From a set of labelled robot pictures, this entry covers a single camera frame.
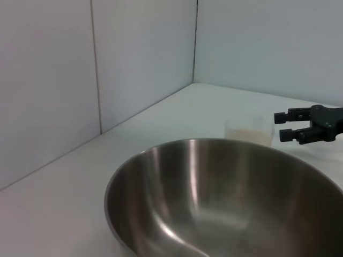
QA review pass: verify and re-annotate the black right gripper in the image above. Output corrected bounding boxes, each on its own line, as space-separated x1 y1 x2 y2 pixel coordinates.
273 104 343 146

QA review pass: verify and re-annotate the clear plastic cup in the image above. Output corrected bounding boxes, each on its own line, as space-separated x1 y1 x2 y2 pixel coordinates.
224 115 276 147

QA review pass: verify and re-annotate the uncooked white rice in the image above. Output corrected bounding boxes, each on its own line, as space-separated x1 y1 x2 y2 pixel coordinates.
226 128 274 147

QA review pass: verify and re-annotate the stainless steel mixing bowl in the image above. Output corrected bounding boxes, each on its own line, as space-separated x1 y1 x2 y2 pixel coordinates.
103 138 343 257

